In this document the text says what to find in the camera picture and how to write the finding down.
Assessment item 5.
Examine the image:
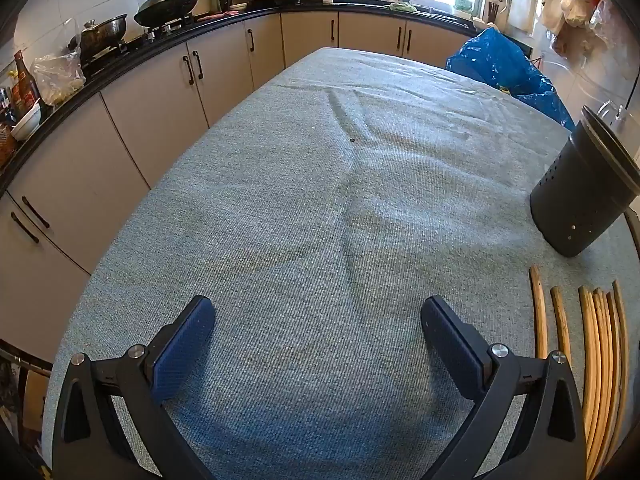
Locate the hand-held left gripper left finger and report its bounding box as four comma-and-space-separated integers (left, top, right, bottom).
52, 296, 217, 480

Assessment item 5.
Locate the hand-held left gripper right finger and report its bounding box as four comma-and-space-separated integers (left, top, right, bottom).
421, 296, 587, 480

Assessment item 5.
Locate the wooden chopstick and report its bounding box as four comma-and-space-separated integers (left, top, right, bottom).
529, 265, 549, 360
577, 285, 603, 480
550, 286, 572, 356
592, 288, 612, 480
612, 280, 631, 451
604, 291, 622, 461

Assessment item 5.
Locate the black perforated utensil holder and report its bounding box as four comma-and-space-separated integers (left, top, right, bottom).
530, 105, 640, 258

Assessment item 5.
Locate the grey tablecloth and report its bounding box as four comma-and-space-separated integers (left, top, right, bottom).
40, 47, 640, 480

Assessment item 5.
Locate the white bowl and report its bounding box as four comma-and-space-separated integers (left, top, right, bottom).
10, 104, 44, 142

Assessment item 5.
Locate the blue plastic bag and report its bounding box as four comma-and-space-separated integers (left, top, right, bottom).
446, 27, 577, 132

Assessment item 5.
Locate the clear plastic bag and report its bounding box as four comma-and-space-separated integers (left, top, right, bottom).
31, 52, 87, 107

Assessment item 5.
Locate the brown sauce bottle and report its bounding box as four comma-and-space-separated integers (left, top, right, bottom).
12, 50, 42, 111

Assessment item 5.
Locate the gas stove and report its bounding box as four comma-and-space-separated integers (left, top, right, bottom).
80, 12, 197, 67

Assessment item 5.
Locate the black wok with lid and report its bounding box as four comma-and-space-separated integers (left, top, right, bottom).
134, 0, 232, 29

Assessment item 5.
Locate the white cutting board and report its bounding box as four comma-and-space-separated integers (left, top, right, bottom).
509, 0, 542, 32

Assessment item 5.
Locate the white hanging plastic bag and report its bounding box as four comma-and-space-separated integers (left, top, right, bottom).
539, 0, 568, 33

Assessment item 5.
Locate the red and clear hanging bag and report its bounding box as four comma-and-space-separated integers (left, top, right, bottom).
559, 0, 615, 57

